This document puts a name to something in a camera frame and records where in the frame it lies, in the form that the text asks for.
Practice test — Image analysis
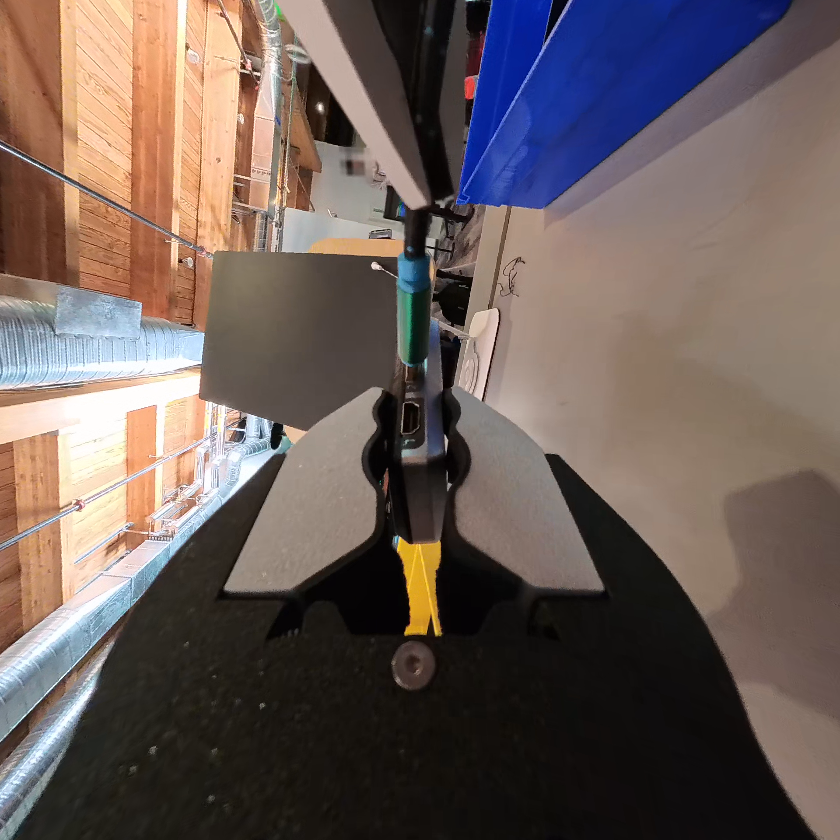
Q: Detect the grey desk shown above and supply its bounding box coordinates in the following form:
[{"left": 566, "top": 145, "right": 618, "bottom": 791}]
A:
[{"left": 453, "top": 0, "right": 840, "bottom": 840}]

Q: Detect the dark grey HDMI switch box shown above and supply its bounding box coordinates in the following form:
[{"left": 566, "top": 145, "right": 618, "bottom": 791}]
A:
[{"left": 387, "top": 357, "right": 454, "bottom": 544}]

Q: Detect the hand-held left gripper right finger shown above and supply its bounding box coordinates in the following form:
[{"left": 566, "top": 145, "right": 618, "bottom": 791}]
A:
[{"left": 436, "top": 386, "right": 606, "bottom": 635}]

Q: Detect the blue plastic bin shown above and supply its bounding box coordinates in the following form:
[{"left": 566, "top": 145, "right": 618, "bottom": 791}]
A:
[{"left": 457, "top": 0, "right": 791, "bottom": 210}]

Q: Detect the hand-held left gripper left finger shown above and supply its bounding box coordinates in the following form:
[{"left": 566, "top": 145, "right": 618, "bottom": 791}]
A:
[{"left": 222, "top": 386, "right": 396, "bottom": 635}]

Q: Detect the yellow plastic bin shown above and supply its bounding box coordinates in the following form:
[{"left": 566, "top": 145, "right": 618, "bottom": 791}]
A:
[{"left": 397, "top": 538, "right": 442, "bottom": 637}]

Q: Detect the black braided HDMI cable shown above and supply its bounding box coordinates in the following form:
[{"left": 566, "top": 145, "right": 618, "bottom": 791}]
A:
[{"left": 377, "top": 0, "right": 460, "bottom": 368}]

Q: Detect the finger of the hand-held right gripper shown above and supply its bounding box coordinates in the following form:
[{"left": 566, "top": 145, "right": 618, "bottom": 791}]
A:
[
  {"left": 279, "top": 0, "right": 435, "bottom": 210},
  {"left": 433, "top": 0, "right": 475, "bottom": 201}
]

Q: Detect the silver ventilation duct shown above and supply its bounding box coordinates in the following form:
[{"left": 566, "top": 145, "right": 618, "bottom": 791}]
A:
[{"left": 0, "top": 274, "right": 206, "bottom": 392}]

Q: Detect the wooden book stand black panel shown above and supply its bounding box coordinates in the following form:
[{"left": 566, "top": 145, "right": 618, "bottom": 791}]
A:
[{"left": 199, "top": 238, "right": 500, "bottom": 434}]

